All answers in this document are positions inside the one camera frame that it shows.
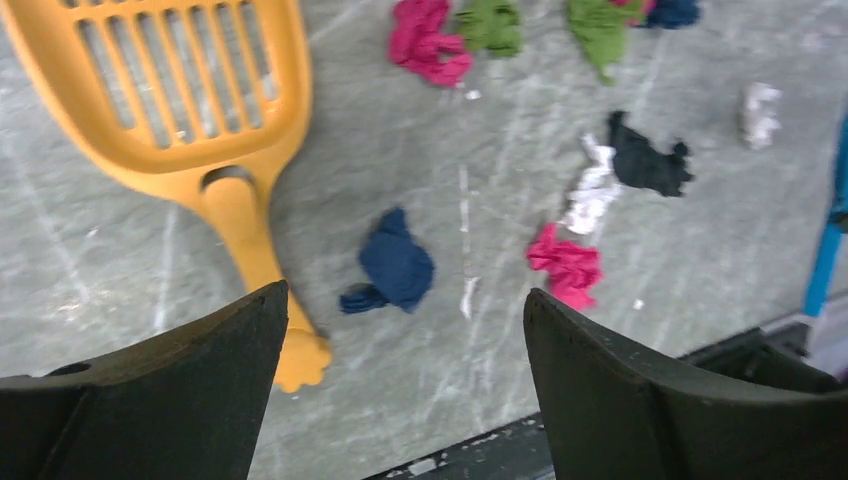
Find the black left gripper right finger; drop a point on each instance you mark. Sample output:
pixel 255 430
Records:
pixel 748 407

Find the magenta paper scrap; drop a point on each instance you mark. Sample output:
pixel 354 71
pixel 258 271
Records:
pixel 418 44

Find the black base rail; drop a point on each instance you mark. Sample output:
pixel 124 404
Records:
pixel 519 450

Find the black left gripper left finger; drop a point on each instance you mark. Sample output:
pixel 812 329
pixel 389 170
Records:
pixel 185 404

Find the pink paper scrap centre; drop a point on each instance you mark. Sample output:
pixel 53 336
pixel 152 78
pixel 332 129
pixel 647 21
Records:
pixel 573 270

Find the dark blue paper scrap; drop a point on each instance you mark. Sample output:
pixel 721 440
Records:
pixel 400 271

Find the black paper scrap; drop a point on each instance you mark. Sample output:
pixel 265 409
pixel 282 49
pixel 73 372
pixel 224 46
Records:
pixel 638 164

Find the yellow slotted plastic scoop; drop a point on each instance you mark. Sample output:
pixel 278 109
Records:
pixel 202 103

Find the small white paper scrap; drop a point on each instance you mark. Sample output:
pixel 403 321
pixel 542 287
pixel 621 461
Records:
pixel 758 115

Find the green paper scrap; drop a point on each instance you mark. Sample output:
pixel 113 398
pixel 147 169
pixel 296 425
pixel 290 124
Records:
pixel 600 28

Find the blue brush with black bristles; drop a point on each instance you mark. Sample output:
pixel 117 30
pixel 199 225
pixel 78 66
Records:
pixel 835 228

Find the navy paper scrap right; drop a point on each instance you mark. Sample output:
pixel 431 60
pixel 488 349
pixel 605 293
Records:
pixel 673 14

